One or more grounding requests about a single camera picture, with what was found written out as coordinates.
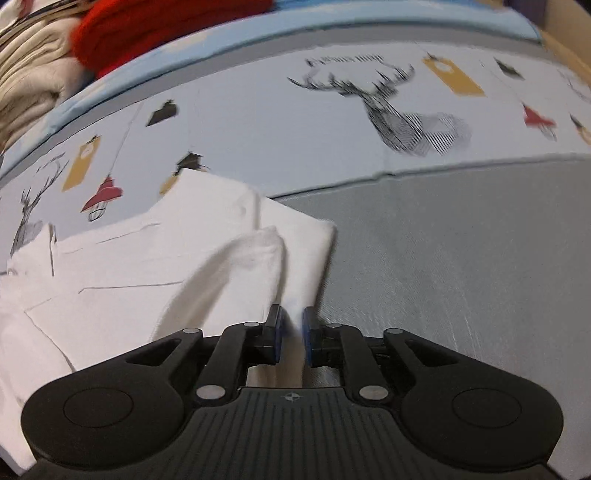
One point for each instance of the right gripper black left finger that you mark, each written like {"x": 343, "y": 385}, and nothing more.
{"x": 226, "y": 359}

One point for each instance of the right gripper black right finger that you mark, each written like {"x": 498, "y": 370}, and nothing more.
{"x": 344, "y": 348}

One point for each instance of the cream folded blanket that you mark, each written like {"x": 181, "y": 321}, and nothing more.
{"x": 38, "y": 73}

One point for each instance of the white t-shirt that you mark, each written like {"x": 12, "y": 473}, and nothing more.
{"x": 210, "y": 253}

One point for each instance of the folded white patterned bedding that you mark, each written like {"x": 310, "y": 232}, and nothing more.
{"x": 17, "y": 16}

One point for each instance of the grey printed bed sheet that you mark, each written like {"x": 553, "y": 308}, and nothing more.
{"x": 454, "y": 166}

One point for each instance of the red knitted blanket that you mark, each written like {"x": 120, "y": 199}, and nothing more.
{"x": 115, "y": 32}

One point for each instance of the light blue pillowcase sheet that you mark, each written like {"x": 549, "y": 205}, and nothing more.
{"x": 217, "y": 40}

